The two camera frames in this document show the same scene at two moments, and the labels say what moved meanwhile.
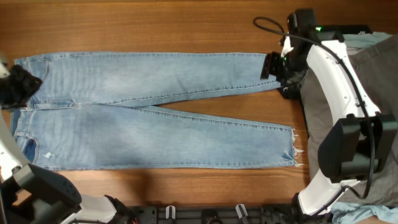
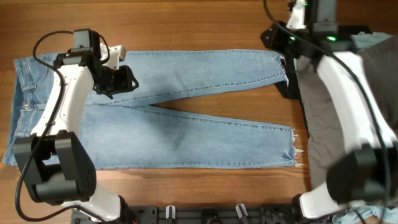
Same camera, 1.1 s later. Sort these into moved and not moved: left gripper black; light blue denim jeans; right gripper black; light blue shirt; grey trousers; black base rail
Moved: right gripper black; left gripper black
Not moved: grey trousers; light blue denim jeans; black base rail; light blue shirt
